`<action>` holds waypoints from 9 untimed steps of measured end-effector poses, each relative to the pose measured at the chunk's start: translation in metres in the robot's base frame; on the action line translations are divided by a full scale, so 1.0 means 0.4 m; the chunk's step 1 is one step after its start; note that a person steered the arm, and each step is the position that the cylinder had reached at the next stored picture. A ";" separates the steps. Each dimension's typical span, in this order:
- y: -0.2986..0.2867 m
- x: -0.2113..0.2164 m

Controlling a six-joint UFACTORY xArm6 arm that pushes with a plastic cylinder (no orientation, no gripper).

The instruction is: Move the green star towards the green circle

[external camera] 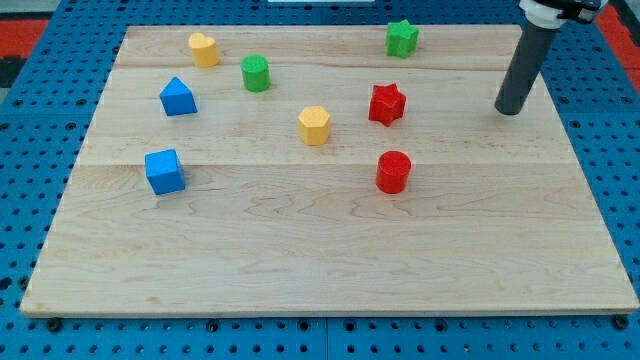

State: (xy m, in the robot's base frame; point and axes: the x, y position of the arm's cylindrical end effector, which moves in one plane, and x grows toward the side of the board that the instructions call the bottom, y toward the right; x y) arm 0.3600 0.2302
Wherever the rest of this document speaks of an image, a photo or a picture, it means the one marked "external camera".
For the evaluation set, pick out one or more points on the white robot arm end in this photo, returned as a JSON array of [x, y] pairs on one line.
[[553, 14]]

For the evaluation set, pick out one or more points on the red star block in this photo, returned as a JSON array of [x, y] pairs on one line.
[[387, 104]]

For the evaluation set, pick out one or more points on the green star block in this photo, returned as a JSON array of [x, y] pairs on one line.
[[401, 38]]

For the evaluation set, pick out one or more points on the yellow hexagon block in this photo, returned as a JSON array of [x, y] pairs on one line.
[[314, 125]]

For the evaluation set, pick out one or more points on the red cylinder block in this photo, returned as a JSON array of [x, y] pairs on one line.
[[392, 172]]

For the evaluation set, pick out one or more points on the light wooden board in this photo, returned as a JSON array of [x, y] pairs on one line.
[[496, 219]]

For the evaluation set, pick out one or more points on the green cylinder block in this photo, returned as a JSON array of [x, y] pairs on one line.
[[255, 73]]

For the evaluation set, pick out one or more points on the blue cube block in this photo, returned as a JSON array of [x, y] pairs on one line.
[[164, 172]]

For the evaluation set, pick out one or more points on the blue triangle block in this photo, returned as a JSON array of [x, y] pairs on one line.
[[177, 98]]

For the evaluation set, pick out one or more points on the yellow heart block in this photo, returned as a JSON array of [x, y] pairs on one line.
[[204, 50]]

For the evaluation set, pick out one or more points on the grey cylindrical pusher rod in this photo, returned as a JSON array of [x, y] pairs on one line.
[[528, 58]]

